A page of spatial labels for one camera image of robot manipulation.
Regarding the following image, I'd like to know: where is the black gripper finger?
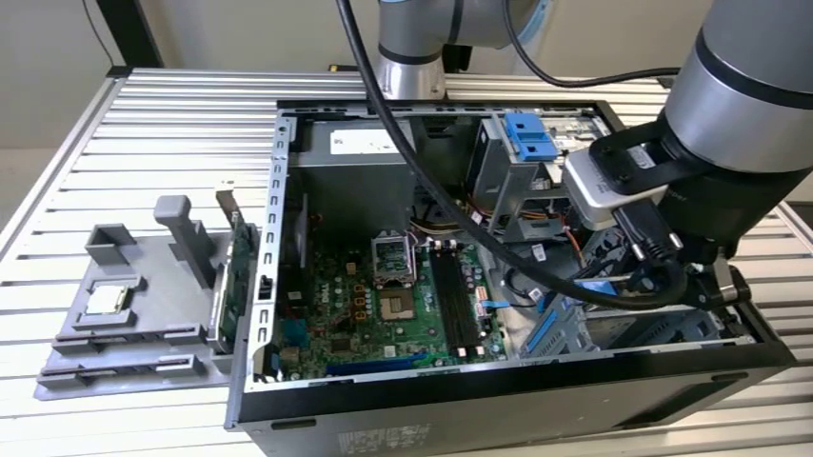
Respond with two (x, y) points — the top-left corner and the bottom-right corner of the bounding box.
(687, 259), (751, 311)

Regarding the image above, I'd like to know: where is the hard disk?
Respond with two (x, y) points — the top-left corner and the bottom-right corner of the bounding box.
(570, 278), (636, 306)

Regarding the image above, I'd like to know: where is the grey disk bay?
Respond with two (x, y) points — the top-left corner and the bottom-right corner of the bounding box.
(519, 275), (758, 358)

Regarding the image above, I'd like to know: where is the blue plastic drive latch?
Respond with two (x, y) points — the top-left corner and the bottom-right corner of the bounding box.
(504, 112), (547, 142)
(516, 137), (559, 163)

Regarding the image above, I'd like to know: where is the grey drive cage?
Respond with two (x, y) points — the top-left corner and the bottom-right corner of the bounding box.
(466, 111), (627, 244)

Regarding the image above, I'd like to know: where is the black RAM slot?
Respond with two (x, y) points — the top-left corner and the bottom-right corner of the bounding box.
(431, 241), (459, 358)
(454, 241), (486, 358)
(446, 241), (476, 358)
(438, 241), (467, 358)

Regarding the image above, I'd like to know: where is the metal locking lever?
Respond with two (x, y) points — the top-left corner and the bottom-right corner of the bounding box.
(410, 230), (427, 287)

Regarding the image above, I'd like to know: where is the CPU socket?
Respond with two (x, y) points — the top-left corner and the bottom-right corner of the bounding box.
(379, 287), (419, 325)

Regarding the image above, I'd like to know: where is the black PC case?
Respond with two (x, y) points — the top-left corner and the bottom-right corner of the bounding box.
(224, 97), (799, 457)

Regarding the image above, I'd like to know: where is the metal socket cover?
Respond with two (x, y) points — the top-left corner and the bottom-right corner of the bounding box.
(371, 231), (418, 285)

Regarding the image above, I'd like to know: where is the blue expansion slot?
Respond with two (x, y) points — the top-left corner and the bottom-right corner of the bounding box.
(327, 351), (428, 377)

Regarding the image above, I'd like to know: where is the grey power supply unit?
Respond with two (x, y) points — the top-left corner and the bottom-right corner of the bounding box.
(292, 118), (420, 239)

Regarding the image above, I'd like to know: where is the green motherboard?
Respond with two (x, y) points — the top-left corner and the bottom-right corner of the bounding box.
(273, 235), (511, 380)

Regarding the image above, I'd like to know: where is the black case fan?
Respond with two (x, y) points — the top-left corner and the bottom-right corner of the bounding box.
(281, 189), (312, 291)

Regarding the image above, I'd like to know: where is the green graphics card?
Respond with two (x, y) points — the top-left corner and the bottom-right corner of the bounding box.
(213, 178), (261, 356)

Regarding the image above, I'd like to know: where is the grey parts rack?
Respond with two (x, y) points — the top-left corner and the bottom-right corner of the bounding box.
(32, 193), (237, 402)

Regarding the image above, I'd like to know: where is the silver CPU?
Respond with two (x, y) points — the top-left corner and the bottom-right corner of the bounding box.
(84, 285), (131, 316)

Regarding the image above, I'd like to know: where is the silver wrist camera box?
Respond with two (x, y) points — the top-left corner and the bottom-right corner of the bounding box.
(562, 149), (669, 229)

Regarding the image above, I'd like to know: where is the black camera bracket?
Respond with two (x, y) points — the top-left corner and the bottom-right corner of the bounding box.
(587, 121), (697, 187)

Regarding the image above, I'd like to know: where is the black looped cable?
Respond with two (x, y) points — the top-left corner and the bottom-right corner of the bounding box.
(504, 243), (563, 310)

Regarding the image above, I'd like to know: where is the black looping arm cable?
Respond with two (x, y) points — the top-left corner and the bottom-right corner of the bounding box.
(504, 0), (681, 88)

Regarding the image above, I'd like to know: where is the black wire light blue plug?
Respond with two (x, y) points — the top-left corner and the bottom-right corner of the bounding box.
(476, 298), (540, 315)

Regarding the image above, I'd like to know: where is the yellow white wire bundle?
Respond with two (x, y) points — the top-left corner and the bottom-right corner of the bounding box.
(408, 216), (478, 237)

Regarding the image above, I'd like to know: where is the thick black camera cable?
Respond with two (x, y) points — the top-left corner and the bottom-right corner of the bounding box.
(333, 0), (691, 310)

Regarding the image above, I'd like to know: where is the black metal post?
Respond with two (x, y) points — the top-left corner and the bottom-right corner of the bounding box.
(93, 0), (168, 80)

